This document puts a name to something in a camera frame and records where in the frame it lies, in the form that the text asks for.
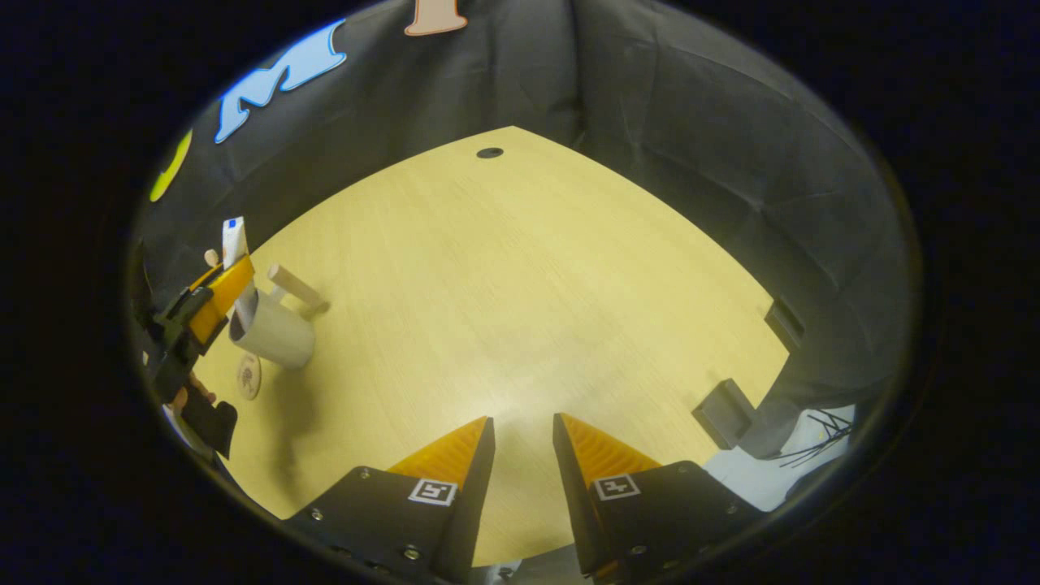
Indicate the white toothpaste tube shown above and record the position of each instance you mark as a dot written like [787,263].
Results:
[236,244]

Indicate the white cup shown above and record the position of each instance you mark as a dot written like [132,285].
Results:
[276,333]

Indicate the round wooden coaster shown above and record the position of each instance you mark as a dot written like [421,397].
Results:
[249,377]

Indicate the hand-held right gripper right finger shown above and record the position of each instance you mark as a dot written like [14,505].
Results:
[577,504]

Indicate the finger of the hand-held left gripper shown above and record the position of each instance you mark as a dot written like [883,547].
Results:
[219,305]
[205,278]

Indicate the black desk edge bracket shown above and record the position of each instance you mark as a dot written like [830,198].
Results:
[784,325]
[723,414]

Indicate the wooden desktop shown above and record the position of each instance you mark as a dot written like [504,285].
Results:
[504,309]

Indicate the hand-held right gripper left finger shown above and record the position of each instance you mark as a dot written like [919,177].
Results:
[467,504]

